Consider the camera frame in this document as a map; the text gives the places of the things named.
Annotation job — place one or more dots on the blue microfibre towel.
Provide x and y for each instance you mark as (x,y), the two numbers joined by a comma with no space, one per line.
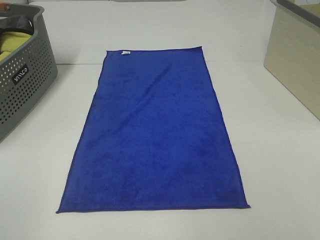
(154,139)

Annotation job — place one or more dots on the grey perforated laundry basket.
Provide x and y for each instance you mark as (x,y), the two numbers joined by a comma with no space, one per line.
(27,73)

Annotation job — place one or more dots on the beige storage box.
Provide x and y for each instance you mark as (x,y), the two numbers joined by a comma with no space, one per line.
(293,51)

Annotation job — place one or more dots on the dark grey cloth in basket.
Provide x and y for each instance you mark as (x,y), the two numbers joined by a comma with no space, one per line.
(16,23)

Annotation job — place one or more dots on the yellow-green towel in basket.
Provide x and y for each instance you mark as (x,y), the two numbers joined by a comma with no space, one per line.
(10,41)

